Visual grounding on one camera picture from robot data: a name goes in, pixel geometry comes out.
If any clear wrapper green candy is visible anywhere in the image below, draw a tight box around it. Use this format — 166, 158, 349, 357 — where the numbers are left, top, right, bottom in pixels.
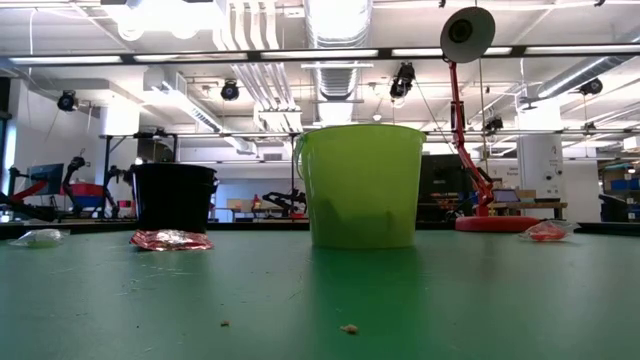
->
8, 228, 71, 250

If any red Skittles candy pack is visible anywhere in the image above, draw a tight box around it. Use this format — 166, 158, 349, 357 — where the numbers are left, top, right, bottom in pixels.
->
129, 228, 215, 252

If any clear wrapper red candy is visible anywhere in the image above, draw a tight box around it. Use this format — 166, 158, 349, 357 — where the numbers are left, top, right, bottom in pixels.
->
518, 219, 581, 243

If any green plastic bucket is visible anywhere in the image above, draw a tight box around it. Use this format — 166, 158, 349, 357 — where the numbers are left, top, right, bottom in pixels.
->
292, 123, 428, 250

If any black monitor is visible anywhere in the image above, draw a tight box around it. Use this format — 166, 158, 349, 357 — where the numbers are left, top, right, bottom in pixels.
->
418, 153, 476, 224

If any black ceiling spotlight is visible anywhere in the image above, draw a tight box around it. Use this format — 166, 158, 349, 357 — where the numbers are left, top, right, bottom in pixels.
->
220, 78, 241, 102
56, 89, 79, 113
389, 61, 417, 100
579, 77, 605, 96

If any black plastic bucket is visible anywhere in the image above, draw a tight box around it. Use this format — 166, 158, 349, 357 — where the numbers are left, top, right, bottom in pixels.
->
131, 162, 222, 235

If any red desk lamp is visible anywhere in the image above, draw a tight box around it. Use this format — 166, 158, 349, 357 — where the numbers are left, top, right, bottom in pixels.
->
439, 6, 542, 234

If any wooden background table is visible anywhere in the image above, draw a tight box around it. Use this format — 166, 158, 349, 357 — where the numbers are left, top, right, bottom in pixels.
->
492, 200, 569, 211

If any green table mat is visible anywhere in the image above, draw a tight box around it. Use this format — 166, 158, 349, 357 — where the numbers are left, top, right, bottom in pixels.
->
0, 228, 640, 360

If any grey computer monitor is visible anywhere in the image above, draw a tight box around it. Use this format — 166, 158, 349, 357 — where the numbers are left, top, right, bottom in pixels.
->
27, 162, 65, 197

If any black table frame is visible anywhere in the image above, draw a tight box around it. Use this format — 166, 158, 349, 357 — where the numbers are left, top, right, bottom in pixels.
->
0, 218, 640, 240

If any black overhead frame bar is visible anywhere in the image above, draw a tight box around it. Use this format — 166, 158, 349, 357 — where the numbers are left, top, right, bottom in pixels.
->
0, 44, 640, 67

